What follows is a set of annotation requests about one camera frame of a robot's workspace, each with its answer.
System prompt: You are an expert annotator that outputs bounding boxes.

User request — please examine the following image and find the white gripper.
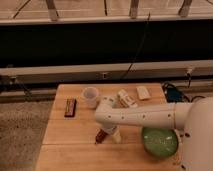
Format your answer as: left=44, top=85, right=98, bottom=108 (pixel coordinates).
left=101, top=125, right=122, bottom=143

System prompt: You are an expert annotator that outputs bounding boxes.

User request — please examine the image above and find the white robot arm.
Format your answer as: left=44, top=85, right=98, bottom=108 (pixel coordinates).
left=94, top=97, right=213, bottom=171

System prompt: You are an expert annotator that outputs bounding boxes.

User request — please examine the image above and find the green ceramic bowl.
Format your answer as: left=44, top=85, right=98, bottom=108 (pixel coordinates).
left=141, top=127, right=179, bottom=159

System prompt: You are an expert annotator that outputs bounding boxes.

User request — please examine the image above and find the white plastic bottle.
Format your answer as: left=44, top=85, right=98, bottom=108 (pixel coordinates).
left=118, top=89, right=137, bottom=108

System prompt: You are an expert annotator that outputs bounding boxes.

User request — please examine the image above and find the translucent plastic cup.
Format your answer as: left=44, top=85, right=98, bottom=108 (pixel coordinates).
left=82, top=87, right=99, bottom=109

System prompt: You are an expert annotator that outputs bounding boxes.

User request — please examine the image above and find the white rectangular sponge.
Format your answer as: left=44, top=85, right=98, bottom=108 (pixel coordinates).
left=137, top=86, right=151, bottom=100

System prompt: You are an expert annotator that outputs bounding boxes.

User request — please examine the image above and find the brown chocolate bar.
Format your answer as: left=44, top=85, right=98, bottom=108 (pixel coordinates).
left=64, top=98, right=77, bottom=117

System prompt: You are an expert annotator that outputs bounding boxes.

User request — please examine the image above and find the blue black device on floor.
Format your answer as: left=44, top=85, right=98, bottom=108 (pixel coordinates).
left=162, top=83, right=190, bottom=102

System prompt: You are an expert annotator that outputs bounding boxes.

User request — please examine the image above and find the black hanging cable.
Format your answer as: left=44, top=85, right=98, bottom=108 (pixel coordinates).
left=120, top=12, right=152, bottom=81

